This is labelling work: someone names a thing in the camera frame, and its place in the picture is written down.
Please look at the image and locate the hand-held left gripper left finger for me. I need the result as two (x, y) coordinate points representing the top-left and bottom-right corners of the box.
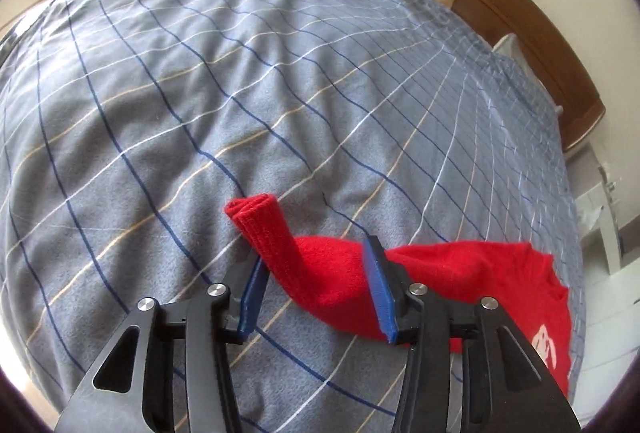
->
(54, 249), (271, 433)

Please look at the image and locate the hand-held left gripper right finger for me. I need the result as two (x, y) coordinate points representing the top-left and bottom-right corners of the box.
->
(364, 235), (583, 433)

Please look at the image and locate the red knit sweater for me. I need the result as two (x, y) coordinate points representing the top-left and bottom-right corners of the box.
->
(224, 194), (572, 396)

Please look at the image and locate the grey plaid bed blanket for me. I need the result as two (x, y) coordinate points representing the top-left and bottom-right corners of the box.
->
(0, 0), (586, 433)

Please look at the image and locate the white plastic bag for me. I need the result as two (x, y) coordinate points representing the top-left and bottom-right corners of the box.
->
(575, 193), (611, 229)

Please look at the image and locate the white desk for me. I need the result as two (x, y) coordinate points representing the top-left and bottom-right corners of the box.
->
(565, 143), (640, 279)

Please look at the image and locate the grey pillow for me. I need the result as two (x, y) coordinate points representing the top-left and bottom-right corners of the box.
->
(492, 33), (563, 114)

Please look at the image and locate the wooden headboard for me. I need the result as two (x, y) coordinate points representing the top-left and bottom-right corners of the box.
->
(385, 0), (607, 154)

